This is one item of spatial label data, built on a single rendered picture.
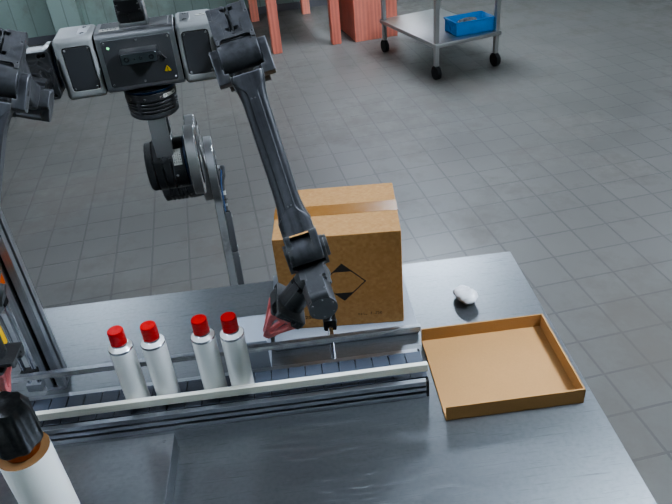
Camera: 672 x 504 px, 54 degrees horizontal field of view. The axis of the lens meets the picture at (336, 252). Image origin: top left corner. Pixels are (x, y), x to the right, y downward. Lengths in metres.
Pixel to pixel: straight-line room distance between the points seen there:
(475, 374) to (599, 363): 1.38
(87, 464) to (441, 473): 0.71
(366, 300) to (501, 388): 0.38
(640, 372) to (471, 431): 1.53
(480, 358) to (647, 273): 1.94
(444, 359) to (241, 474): 0.54
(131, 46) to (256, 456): 1.03
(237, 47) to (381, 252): 0.59
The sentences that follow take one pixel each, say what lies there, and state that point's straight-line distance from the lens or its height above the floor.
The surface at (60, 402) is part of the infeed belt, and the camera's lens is 1.64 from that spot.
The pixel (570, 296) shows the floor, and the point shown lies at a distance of 3.22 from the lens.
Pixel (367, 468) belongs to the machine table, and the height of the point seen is 0.83.
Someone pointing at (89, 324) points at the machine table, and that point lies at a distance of 1.92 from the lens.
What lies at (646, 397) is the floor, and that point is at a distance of 2.81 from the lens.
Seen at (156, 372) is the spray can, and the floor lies 0.98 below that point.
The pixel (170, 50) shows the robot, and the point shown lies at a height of 1.46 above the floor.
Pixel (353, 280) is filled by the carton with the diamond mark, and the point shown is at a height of 0.99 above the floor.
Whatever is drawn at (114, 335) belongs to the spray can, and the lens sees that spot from 1.42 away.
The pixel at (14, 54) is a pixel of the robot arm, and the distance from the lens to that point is 1.34.
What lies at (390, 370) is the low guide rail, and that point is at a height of 0.91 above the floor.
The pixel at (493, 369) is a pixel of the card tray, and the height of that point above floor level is 0.83.
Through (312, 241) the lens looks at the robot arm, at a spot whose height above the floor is 1.26.
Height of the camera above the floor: 1.92
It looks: 33 degrees down
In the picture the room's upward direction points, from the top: 6 degrees counter-clockwise
